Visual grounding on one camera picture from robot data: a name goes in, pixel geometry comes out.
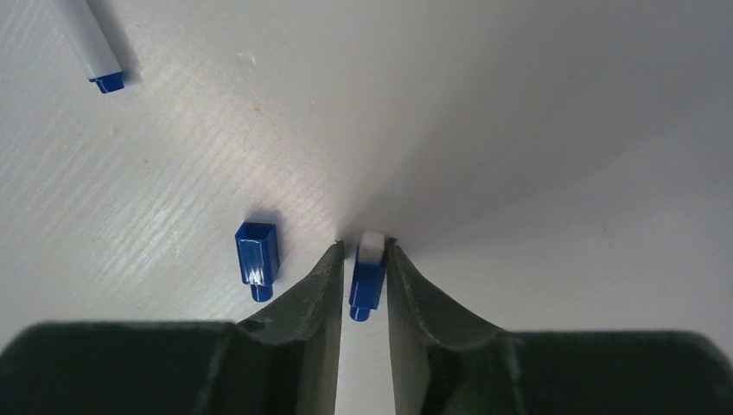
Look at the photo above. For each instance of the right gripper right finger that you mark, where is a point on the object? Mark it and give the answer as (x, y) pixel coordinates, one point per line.
(448, 360)

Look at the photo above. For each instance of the blue pen cap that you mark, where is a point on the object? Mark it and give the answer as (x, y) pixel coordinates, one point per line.
(258, 255)
(368, 276)

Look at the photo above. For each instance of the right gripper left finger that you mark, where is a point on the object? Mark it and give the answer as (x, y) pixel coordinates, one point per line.
(282, 359)

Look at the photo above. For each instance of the white marker pen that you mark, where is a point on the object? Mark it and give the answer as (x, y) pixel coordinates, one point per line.
(89, 44)

